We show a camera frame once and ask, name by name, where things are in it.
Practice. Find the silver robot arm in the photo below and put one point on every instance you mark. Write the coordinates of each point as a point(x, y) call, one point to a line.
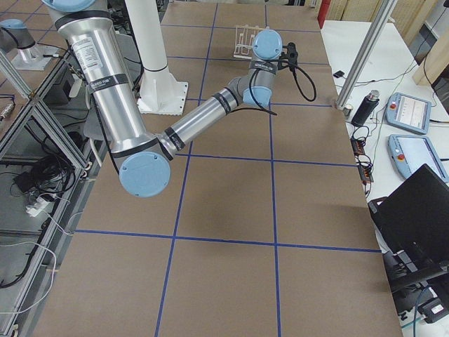
point(16, 36)
point(142, 157)

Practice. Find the small black adapter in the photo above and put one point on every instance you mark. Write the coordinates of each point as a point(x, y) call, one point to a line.
point(338, 74)

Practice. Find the black water bottle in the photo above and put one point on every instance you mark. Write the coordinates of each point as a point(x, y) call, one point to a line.
point(368, 104)

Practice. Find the blue teach pendant near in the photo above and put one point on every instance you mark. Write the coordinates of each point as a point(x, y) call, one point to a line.
point(409, 153)

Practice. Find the blue teach pendant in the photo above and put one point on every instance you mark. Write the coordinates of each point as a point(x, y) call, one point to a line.
point(409, 113)
point(409, 153)

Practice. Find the white power strip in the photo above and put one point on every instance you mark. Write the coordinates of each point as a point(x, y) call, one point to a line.
point(33, 210)

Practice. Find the blue teach pendant far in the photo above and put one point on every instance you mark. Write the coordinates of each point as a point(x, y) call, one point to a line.
point(409, 113)

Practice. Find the black laptop computer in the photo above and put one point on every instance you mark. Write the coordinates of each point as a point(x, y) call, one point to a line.
point(413, 219)

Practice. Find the white camera pole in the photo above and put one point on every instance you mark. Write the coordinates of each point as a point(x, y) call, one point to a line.
point(160, 92)

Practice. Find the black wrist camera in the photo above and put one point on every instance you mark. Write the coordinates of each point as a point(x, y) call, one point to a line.
point(291, 54)

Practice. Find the white wire cup holder rack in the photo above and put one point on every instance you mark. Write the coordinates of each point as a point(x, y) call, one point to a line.
point(244, 38)

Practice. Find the aluminium frame post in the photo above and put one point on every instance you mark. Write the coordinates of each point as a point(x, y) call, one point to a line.
point(367, 46)

